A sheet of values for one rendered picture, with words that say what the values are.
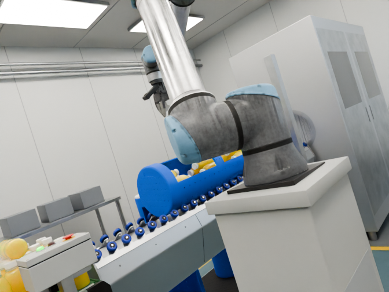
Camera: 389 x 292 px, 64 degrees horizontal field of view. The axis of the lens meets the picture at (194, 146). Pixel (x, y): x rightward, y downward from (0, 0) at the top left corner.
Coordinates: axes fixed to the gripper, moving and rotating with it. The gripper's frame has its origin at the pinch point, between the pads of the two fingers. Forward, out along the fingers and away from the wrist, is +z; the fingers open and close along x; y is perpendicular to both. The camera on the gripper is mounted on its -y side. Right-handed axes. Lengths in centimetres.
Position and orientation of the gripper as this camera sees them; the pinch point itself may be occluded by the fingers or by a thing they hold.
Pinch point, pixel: (163, 115)
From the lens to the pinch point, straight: 180.1
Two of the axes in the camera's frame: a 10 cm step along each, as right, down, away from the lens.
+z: 2.9, 9.6, 0.0
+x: -5.7, 1.7, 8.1
